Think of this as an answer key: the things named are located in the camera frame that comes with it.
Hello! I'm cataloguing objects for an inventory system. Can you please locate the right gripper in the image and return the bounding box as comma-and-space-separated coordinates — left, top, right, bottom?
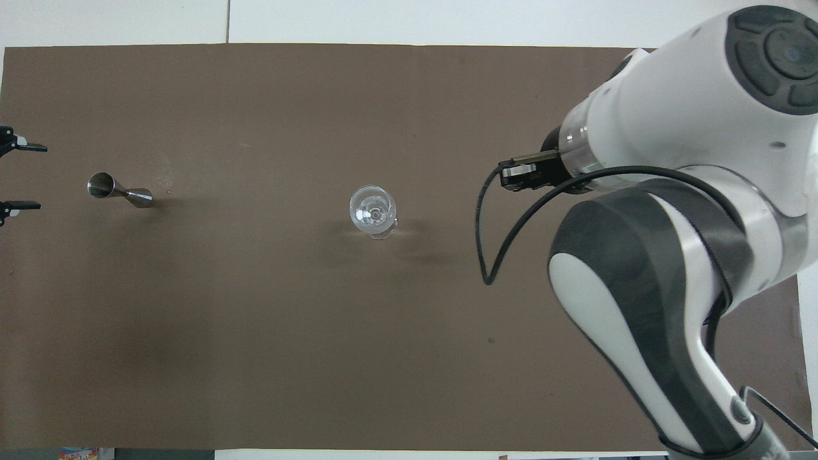
534, 126, 593, 195

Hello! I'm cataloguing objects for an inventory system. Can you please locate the black cable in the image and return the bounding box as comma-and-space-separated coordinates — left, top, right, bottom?
474, 163, 752, 351
738, 385, 818, 450

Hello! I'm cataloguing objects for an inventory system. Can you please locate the clear wine glass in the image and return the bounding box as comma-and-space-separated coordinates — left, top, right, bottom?
348, 184, 399, 241

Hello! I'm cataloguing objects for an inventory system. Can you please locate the steel double jigger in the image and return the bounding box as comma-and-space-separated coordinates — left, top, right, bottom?
87, 171, 155, 210

